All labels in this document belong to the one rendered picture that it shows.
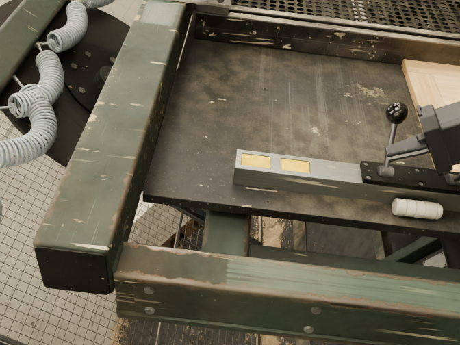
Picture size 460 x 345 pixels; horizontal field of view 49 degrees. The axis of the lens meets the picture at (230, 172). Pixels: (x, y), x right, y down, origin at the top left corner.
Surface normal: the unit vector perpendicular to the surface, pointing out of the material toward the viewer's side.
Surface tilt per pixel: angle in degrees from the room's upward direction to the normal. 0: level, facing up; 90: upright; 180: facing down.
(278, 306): 90
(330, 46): 90
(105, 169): 57
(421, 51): 90
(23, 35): 90
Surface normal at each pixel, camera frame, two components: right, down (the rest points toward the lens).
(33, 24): 0.62, -0.55
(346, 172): 0.10, -0.72
